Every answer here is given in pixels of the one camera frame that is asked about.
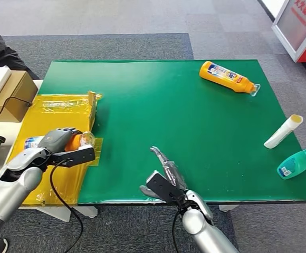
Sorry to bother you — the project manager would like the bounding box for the orange bottle with blue label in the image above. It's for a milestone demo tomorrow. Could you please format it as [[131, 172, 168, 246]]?
[[199, 61, 261, 98]]

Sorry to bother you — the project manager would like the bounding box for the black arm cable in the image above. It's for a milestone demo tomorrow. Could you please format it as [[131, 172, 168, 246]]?
[[171, 208, 182, 253], [49, 159, 84, 253]]

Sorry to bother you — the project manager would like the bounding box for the red and white sign cabinet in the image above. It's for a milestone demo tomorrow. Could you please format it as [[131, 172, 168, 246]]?
[[272, 0, 306, 64]]

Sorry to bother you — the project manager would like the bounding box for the thin black device cable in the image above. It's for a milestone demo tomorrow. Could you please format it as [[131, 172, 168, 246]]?
[[0, 96, 33, 134]]

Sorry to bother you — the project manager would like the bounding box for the teal plastic bottle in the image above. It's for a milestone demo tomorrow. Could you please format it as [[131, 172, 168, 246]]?
[[276, 149, 306, 180]]

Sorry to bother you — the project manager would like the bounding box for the brown cardboard box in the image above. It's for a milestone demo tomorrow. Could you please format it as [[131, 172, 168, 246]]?
[[0, 70, 39, 123]]

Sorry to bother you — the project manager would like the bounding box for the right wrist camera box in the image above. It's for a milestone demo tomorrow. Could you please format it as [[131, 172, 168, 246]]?
[[145, 170, 186, 206]]

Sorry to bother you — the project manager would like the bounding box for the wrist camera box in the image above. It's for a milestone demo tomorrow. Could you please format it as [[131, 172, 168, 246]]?
[[47, 144, 97, 169], [145, 170, 186, 206]]

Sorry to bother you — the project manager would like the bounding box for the green table mat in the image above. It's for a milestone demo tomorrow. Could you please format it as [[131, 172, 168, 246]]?
[[38, 60, 306, 206]]

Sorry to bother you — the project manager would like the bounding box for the orange bottle with white label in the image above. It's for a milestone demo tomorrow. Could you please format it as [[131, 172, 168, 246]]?
[[24, 131, 96, 152]]

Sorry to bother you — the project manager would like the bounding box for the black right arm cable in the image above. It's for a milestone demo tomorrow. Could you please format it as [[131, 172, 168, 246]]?
[[171, 208, 182, 253]]

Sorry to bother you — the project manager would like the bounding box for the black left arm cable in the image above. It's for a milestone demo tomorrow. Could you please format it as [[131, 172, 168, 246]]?
[[49, 159, 84, 253]]

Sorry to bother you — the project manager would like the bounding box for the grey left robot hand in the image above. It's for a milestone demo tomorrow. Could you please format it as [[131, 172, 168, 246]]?
[[38, 127, 83, 154]]

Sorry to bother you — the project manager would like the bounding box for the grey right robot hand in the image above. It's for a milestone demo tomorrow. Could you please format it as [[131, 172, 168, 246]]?
[[139, 145, 188, 202]]

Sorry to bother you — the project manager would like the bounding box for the yellow taped cardboard box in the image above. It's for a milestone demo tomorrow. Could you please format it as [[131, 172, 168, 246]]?
[[6, 91, 104, 207]]

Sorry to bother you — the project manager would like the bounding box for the white tube bottle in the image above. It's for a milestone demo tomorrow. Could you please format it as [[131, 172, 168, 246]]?
[[264, 114, 304, 150]]

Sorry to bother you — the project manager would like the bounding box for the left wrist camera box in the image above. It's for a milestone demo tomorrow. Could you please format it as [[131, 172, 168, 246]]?
[[47, 144, 97, 169]]

